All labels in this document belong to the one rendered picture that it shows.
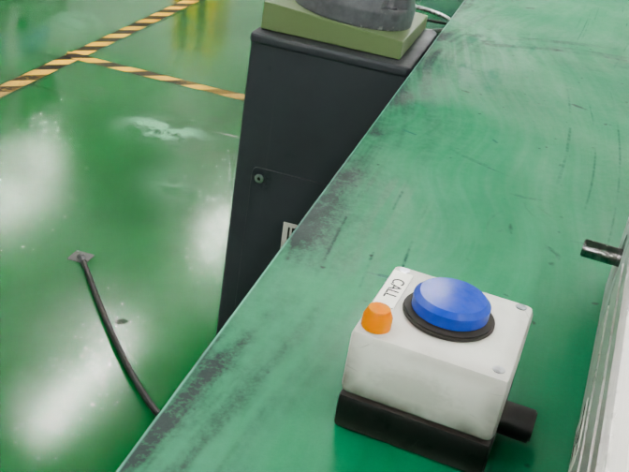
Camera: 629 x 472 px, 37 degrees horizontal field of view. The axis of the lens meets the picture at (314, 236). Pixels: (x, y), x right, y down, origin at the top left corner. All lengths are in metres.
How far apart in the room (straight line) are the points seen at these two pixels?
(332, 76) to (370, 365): 0.70
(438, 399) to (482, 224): 0.30
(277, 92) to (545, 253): 0.53
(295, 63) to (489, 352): 0.72
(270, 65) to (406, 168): 0.38
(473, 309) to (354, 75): 0.68
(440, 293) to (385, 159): 0.36
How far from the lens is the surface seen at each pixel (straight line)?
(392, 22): 1.15
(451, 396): 0.46
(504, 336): 0.48
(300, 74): 1.14
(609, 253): 0.62
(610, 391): 0.42
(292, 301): 0.59
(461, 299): 0.47
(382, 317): 0.45
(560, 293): 0.67
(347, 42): 1.13
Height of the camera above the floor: 1.08
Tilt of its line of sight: 27 degrees down
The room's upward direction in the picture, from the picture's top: 10 degrees clockwise
